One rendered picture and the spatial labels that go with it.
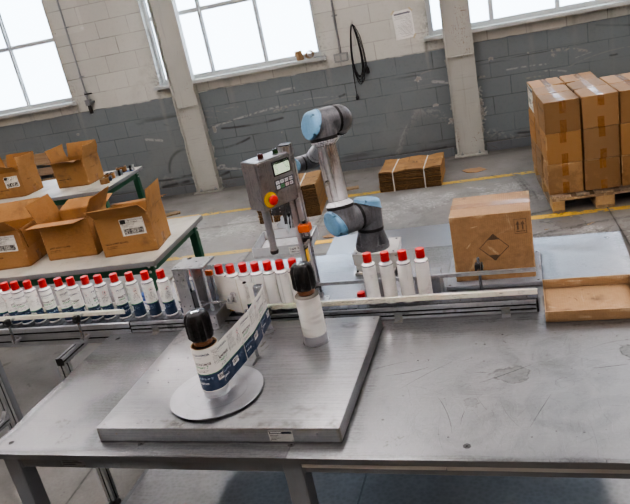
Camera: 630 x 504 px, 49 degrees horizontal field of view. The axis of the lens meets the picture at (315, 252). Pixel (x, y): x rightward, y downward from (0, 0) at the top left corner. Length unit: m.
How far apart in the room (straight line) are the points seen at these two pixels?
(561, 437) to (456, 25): 6.26
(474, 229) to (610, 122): 3.26
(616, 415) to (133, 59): 7.49
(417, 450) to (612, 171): 4.27
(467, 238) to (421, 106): 5.35
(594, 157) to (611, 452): 4.16
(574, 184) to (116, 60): 5.49
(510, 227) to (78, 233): 2.72
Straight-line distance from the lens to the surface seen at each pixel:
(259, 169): 2.55
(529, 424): 1.98
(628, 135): 5.85
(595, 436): 1.95
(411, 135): 8.03
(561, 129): 5.74
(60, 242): 4.52
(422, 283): 2.54
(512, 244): 2.70
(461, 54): 7.82
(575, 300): 2.59
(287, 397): 2.15
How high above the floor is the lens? 2.00
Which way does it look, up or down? 20 degrees down
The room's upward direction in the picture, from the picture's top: 12 degrees counter-clockwise
